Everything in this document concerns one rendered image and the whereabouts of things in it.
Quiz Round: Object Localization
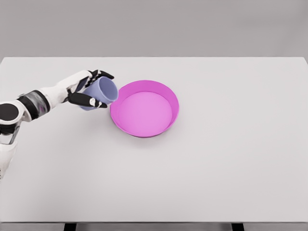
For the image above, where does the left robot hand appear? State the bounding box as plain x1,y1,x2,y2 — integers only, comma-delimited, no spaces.
55,69,115,109

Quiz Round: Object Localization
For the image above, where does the pink round plate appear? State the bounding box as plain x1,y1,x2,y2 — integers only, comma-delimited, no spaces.
110,80,180,138

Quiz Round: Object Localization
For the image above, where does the lavender blue cup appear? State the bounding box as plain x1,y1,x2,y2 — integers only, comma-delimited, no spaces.
79,76,119,112

